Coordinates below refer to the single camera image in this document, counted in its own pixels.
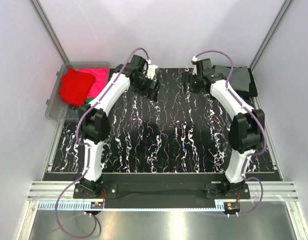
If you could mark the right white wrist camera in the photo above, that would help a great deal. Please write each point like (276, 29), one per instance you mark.
(196, 65)

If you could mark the left orange connector box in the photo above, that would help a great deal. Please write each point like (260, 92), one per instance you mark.
(97, 205)

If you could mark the grey folded t shirt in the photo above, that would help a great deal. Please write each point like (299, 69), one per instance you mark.
(240, 78)

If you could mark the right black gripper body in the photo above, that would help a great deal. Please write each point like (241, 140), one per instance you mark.
(193, 80)

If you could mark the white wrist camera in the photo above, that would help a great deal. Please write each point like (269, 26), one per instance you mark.
(152, 70)
(196, 65)

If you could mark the orange connector box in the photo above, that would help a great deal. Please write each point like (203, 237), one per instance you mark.
(97, 205)
(231, 206)

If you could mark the clear plastic bin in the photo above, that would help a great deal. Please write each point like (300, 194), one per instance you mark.
(56, 108)

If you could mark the black folded t shirt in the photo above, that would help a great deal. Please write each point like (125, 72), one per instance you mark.
(252, 88)

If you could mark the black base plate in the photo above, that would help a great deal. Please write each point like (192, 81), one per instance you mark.
(120, 189)

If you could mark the red t shirt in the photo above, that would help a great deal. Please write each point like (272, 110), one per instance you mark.
(75, 87)

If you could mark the green t shirt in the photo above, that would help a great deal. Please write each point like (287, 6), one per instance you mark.
(90, 101)

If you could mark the right orange connector box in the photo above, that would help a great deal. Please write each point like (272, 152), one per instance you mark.
(231, 206)

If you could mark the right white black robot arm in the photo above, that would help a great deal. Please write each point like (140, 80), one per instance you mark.
(246, 130)

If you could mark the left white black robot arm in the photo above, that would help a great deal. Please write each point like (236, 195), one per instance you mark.
(93, 127)

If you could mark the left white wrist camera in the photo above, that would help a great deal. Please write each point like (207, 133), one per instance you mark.
(152, 70)

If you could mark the aluminium frame rail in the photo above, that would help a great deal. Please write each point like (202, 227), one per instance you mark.
(272, 190)

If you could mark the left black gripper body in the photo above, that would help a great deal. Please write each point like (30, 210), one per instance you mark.
(142, 86)

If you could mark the pink t shirt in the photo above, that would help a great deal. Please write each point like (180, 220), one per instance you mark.
(101, 78)

